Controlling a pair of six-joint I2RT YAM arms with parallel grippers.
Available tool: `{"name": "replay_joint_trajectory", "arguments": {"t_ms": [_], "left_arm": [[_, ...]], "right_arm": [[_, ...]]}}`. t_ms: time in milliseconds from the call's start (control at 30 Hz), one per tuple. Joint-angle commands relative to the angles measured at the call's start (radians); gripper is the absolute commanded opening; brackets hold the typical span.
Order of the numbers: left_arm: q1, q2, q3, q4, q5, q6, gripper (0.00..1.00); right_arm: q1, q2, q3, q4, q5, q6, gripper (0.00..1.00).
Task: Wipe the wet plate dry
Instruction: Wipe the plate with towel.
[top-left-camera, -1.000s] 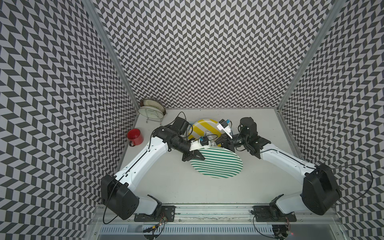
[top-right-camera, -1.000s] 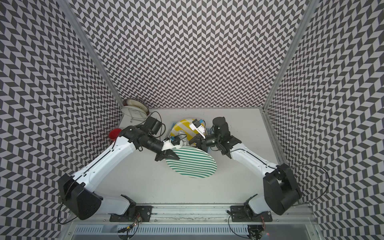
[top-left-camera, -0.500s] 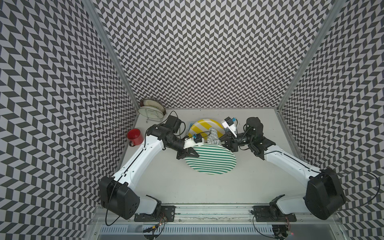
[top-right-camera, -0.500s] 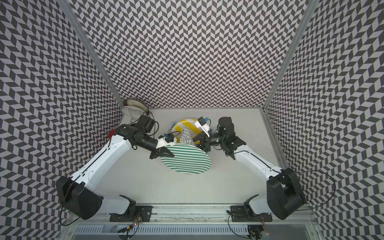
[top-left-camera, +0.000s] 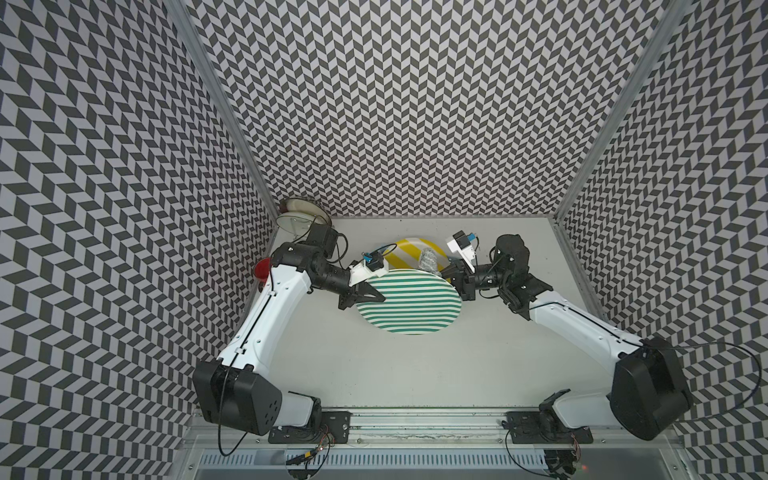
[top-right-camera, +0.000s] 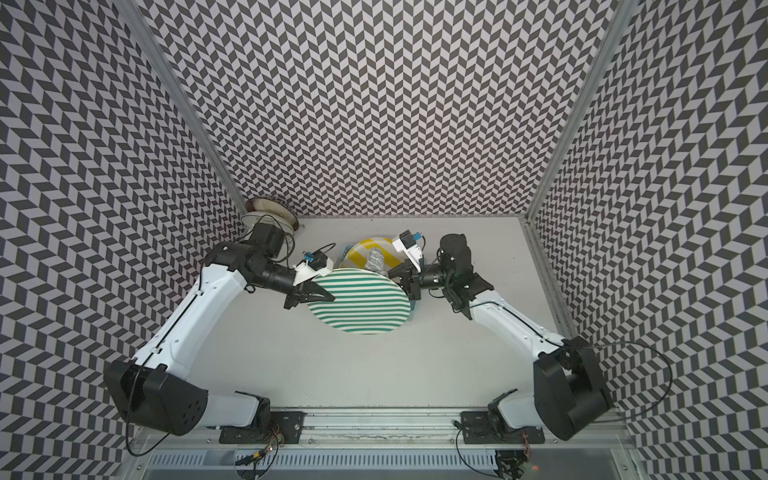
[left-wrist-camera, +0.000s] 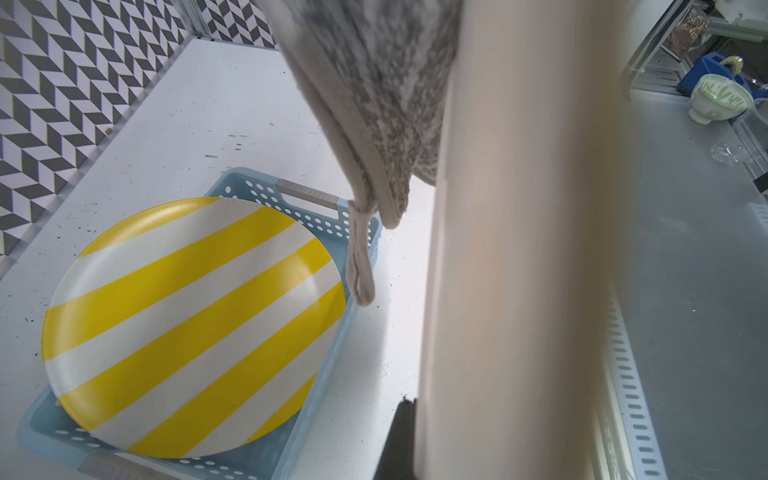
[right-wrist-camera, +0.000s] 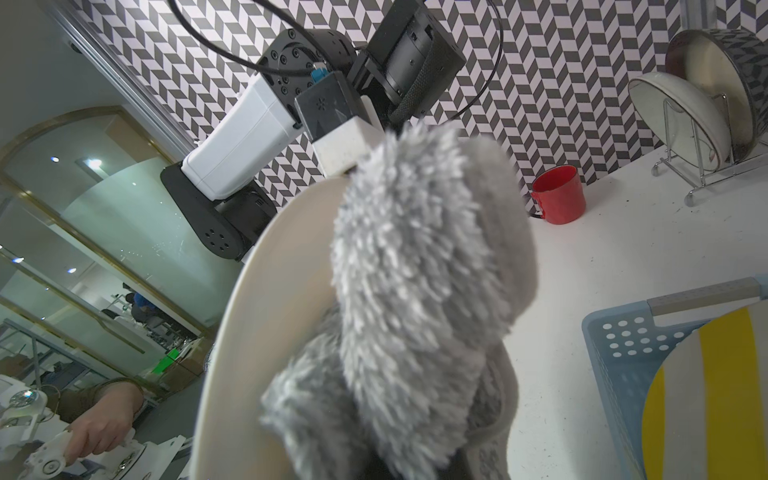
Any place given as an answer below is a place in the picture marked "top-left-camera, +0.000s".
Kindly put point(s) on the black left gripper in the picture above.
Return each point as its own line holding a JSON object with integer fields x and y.
{"x": 355, "y": 293}

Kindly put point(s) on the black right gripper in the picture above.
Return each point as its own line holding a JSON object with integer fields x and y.
{"x": 464, "y": 282}

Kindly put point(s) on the grey striped cloth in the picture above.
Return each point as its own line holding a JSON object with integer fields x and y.
{"x": 428, "y": 261}

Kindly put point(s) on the green striped plate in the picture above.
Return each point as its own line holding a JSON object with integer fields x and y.
{"x": 416, "y": 303}

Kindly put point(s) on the yellow striped plate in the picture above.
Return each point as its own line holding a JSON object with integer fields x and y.
{"x": 407, "y": 253}

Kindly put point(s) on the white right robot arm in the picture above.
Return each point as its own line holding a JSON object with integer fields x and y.
{"x": 648, "y": 391}

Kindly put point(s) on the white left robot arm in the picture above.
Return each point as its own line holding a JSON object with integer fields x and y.
{"x": 234, "y": 390}

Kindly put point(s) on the red cup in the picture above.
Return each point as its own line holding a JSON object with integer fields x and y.
{"x": 261, "y": 270}

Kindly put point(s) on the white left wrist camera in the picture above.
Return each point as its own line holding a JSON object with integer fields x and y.
{"x": 373, "y": 264}

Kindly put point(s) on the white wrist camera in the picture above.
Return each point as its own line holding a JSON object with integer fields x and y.
{"x": 373, "y": 264}
{"x": 462, "y": 243}

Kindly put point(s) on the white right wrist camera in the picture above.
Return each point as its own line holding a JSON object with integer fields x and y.
{"x": 462, "y": 243}

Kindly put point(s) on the aluminium front rail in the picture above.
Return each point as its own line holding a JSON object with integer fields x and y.
{"x": 382, "y": 427}

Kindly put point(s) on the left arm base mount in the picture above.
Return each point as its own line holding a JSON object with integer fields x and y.
{"x": 334, "y": 425}

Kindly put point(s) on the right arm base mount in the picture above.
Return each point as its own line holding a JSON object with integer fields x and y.
{"x": 537, "y": 427}

